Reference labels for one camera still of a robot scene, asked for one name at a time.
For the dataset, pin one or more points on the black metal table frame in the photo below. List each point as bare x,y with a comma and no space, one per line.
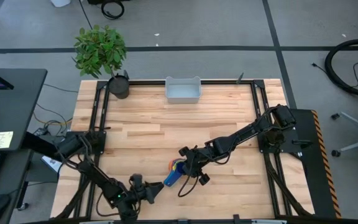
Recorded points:
166,82

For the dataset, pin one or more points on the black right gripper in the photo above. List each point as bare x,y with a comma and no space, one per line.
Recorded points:
194,161

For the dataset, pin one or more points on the yellow sticky note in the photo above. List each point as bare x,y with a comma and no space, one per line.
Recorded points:
2,140

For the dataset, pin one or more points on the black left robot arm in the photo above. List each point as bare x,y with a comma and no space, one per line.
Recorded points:
98,177

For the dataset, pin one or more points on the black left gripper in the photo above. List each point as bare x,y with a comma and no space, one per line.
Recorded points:
137,194

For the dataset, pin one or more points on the small dark blue measuring cup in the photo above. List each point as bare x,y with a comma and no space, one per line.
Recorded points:
174,177

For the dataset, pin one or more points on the black plant pot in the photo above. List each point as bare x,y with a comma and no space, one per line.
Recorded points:
119,88

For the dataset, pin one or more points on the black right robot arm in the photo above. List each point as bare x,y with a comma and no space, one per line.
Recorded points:
247,132

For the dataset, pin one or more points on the white bin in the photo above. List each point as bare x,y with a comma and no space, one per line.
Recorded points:
60,2

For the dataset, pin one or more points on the green leafy plant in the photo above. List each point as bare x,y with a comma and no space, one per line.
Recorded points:
99,49

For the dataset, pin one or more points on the white box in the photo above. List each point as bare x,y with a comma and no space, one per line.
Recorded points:
52,164

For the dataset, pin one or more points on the orange measuring cup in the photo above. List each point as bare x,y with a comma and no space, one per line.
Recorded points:
171,164

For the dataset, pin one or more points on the black metal base plate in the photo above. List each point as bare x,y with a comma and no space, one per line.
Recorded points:
312,180

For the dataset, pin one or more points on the black desk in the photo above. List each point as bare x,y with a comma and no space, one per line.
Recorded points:
17,102

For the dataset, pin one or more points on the grey plastic basket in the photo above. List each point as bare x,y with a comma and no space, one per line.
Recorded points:
183,91

